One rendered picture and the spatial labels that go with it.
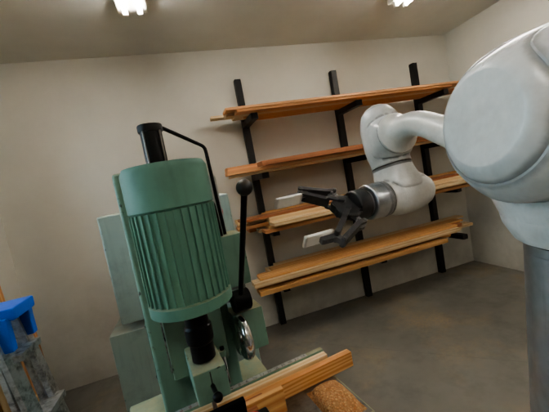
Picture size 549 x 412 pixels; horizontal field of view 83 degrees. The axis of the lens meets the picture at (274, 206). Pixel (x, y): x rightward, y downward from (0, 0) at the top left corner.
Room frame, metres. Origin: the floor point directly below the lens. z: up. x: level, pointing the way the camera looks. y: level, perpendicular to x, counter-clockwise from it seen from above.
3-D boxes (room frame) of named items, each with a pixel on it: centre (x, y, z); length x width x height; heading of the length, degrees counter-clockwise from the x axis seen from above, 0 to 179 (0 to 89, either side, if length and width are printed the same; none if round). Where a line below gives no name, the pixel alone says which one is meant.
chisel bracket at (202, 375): (0.69, 0.22, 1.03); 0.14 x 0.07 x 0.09; 23
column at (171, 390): (0.93, 0.33, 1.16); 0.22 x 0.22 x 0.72; 23
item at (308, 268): (3.06, -0.93, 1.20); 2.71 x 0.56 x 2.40; 106
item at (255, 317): (0.90, 0.14, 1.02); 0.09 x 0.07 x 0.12; 113
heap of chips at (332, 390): (0.69, -0.06, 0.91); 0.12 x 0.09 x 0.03; 23
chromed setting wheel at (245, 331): (0.84, 0.15, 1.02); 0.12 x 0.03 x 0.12; 23
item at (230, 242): (0.92, 0.16, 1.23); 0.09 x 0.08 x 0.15; 23
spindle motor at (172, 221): (0.67, 0.22, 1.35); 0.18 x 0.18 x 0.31
